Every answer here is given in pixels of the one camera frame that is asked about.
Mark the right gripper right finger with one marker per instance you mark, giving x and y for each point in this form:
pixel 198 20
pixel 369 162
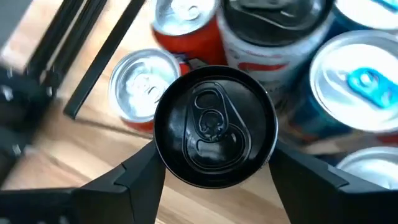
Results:
pixel 326 202

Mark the tall white Celsius can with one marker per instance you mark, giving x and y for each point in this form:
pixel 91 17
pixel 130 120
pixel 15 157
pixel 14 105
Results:
pixel 264 59
pixel 214 124

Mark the orange Fanta can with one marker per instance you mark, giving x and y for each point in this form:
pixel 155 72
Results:
pixel 140 84

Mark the red Coca-Cola can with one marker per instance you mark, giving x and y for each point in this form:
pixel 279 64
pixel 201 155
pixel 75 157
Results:
pixel 189 43

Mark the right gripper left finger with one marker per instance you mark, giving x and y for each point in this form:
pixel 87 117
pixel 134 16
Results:
pixel 93 205

